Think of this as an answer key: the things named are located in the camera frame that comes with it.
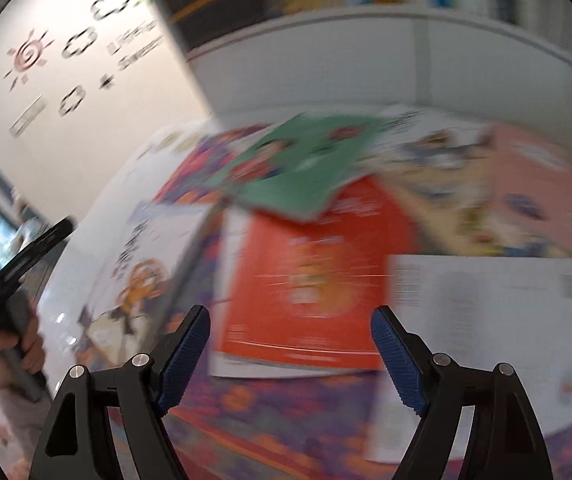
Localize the person's left hand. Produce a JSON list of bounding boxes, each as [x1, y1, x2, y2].
[[0, 310, 47, 388]]

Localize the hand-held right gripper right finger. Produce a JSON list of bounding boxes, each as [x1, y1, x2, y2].
[[370, 305, 554, 480]]

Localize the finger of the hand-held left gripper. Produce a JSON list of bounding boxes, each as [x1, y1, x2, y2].
[[0, 217, 75, 287]]

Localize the row of black books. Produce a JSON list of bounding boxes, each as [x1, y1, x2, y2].
[[151, 0, 272, 51]]

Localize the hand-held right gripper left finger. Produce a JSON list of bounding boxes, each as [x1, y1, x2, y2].
[[30, 305, 212, 480]]

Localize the purple floral blanket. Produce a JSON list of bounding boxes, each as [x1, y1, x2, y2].
[[73, 125, 572, 480]]

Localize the white bookshelf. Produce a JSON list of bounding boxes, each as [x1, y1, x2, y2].
[[131, 0, 572, 131]]

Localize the white cartoon picture book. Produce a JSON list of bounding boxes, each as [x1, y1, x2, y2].
[[376, 104, 492, 136]]

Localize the pink book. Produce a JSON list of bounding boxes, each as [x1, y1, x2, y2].
[[483, 124, 572, 267]]

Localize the teal girl cover book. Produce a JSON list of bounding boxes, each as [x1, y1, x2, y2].
[[210, 112, 392, 224]]

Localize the window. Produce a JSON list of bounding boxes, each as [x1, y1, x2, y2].
[[0, 180, 49, 281]]

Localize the white wall switch plate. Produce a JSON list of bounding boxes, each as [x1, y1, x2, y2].
[[8, 96, 49, 137]]

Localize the white book green label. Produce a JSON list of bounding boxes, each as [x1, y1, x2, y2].
[[366, 255, 572, 462]]

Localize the wall decals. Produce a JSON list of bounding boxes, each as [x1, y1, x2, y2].
[[3, 0, 167, 136]]

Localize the white orange cartoon book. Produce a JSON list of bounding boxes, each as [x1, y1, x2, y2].
[[82, 204, 213, 367]]

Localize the beige clock cover book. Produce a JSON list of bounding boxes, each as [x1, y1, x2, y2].
[[361, 110, 514, 256]]

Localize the person's left forearm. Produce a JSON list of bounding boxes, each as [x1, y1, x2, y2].
[[0, 370, 62, 466]]

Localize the red donkey cover book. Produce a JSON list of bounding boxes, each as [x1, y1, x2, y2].
[[211, 175, 409, 373]]

